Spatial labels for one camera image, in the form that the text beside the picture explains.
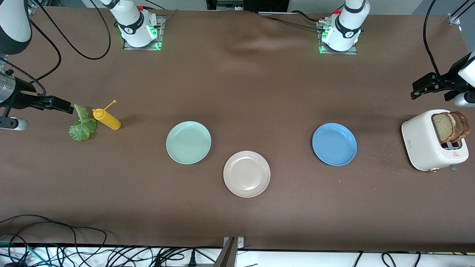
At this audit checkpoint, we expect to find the green lettuce leaf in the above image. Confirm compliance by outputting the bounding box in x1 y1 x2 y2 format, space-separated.
68 104 98 142

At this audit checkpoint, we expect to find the brown bread slice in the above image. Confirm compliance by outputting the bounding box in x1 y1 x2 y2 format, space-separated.
431 112 457 144
451 111 471 142

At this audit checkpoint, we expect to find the yellow mustard squeeze bottle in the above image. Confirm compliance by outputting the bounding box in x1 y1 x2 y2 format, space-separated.
92 99 122 131

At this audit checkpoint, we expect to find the blue plate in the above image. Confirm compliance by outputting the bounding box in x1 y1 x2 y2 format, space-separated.
312 123 358 167

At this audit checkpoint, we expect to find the mint green plate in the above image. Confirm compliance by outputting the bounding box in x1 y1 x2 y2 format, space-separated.
166 121 212 165

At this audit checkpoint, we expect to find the beige plate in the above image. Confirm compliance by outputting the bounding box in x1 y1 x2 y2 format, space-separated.
223 151 271 198

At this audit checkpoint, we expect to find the white toaster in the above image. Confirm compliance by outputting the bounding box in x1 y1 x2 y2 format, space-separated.
401 109 469 173

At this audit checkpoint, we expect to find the brown table cover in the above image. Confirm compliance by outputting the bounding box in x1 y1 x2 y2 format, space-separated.
0 7 475 252

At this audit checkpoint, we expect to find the black equipment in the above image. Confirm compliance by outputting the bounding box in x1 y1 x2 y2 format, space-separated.
206 0 290 13

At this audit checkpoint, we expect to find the thin black cable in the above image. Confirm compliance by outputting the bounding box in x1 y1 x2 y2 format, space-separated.
0 57 47 96

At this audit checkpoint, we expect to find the thick black cable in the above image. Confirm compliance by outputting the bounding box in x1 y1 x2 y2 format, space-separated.
29 19 62 83
423 0 442 78
35 0 112 60

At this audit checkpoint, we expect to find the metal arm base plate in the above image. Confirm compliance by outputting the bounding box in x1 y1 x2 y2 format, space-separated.
317 20 358 55
123 15 166 51

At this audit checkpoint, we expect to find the teal cable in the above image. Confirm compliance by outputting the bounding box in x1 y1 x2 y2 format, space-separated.
0 241 39 260

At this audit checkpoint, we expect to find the metal post bracket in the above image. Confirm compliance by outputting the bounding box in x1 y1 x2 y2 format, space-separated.
213 236 245 267

